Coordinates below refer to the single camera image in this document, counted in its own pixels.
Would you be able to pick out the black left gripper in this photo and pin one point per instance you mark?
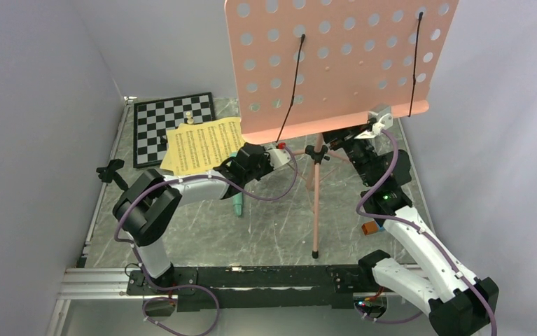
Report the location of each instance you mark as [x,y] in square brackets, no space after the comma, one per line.
[264,156]

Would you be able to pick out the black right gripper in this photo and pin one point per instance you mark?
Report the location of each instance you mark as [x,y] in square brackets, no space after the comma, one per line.
[343,138]

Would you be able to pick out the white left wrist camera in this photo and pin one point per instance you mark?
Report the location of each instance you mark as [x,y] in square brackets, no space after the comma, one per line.
[278,157]

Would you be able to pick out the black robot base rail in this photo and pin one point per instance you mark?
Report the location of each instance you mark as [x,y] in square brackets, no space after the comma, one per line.
[197,288]

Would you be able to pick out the mint green toy recorder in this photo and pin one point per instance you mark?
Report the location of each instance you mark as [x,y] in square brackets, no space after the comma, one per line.
[238,204]

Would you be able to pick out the orange blue toy block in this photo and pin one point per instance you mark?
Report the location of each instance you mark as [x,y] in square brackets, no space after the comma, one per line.
[371,227]

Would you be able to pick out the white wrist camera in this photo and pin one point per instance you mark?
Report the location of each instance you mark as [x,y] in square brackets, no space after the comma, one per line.
[278,157]
[379,118]

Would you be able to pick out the black white chessboard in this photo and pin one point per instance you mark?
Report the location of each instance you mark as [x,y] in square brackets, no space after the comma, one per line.
[152,119]

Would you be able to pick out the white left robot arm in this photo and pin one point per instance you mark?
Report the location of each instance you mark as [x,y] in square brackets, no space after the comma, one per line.
[149,219]

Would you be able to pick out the yellow sheet music top page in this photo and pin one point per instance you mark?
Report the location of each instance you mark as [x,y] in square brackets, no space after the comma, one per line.
[214,142]

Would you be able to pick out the black clamp knob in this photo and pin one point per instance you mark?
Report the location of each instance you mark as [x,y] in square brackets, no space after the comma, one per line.
[109,173]

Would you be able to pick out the yellow sheet music page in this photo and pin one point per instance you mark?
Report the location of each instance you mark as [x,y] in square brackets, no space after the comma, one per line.
[179,156]
[214,142]

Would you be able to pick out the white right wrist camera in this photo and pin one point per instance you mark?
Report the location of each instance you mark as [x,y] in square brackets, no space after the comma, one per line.
[379,118]

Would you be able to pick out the yellow sheet music bottom page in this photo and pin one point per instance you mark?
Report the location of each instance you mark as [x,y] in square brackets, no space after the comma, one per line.
[179,156]

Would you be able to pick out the pink perforated music stand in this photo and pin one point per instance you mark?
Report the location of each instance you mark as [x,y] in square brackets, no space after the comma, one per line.
[306,67]

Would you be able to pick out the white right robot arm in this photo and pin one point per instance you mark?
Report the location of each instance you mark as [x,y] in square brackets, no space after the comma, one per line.
[455,300]

